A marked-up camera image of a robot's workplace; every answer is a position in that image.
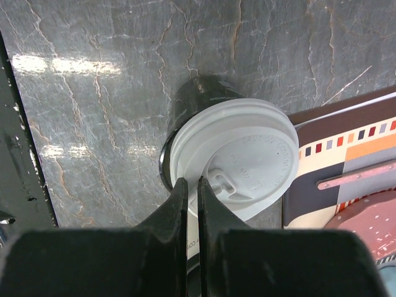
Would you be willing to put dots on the white lid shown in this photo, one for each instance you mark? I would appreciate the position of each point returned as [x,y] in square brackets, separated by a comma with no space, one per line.
[247,148]

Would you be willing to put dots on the fork pink handle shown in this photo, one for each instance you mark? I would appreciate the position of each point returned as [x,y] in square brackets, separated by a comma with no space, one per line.
[356,175]

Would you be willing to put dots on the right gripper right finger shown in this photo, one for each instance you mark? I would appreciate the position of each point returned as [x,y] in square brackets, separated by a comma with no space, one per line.
[215,219]

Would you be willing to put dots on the black plastic cup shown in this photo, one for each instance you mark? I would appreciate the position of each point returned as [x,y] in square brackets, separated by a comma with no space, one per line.
[194,96]

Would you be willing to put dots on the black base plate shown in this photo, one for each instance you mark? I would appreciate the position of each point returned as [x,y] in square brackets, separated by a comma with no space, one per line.
[25,200]

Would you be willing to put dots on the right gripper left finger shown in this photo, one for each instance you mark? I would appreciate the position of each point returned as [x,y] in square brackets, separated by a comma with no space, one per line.
[164,265]

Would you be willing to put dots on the white paper cup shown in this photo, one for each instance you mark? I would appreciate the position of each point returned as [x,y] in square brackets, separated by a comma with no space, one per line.
[192,241]

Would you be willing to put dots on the pink dotted plate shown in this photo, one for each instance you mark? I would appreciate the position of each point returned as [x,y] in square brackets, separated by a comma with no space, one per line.
[372,219]

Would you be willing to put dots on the black lid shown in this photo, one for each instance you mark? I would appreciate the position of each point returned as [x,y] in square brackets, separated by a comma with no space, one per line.
[193,282]

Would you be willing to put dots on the patchwork placemat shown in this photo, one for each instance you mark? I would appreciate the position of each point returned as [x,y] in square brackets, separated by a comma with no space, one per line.
[335,139]

